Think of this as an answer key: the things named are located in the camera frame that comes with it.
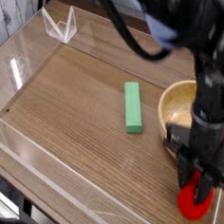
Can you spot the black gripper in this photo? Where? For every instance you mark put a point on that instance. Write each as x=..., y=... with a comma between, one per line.
x=199, y=147

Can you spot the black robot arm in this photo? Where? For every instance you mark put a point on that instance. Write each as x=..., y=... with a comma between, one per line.
x=199, y=26

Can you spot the wooden bowl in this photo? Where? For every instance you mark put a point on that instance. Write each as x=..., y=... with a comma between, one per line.
x=175, y=105

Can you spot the green rectangular block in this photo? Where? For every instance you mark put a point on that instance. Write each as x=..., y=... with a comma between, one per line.
x=132, y=108

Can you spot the clear acrylic wall panel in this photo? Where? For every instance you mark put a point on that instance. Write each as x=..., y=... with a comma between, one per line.
x=57, y=189

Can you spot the black table frame bracket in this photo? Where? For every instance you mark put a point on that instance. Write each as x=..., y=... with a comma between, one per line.
x=31, y=214

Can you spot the clear acrylic corner bracket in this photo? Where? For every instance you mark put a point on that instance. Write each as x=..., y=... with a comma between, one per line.
x=62, y=31

